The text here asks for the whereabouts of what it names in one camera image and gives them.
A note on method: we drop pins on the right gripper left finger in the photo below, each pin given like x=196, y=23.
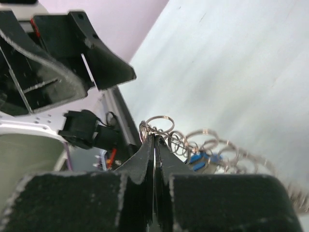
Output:
x=112, y=201

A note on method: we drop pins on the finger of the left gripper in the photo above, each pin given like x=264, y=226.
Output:
x=31, y=80
x=71, y=39

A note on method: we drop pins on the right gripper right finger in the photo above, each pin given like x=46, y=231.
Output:
x=191, y=202

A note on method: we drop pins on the round metal keyring disc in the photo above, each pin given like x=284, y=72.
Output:
x=236, y=160

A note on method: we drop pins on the blue tag key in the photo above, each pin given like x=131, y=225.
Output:
x=204, y=163

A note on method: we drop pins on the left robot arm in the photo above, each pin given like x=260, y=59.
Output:
x=80, y=123

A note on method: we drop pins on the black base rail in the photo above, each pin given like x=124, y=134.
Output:
x=118, y=115

